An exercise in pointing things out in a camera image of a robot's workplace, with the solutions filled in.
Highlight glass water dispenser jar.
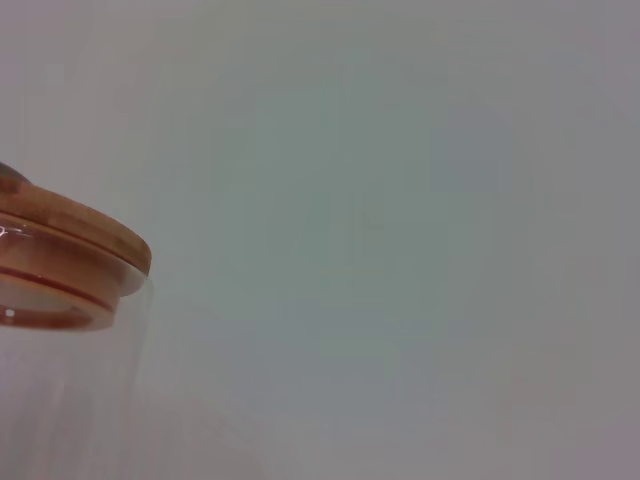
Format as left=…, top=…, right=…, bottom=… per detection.
left=0, top=219, right=157, bottom=480

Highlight wooden jar lid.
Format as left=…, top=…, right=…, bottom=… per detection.
left=0, top=160, right=153, bottom=332

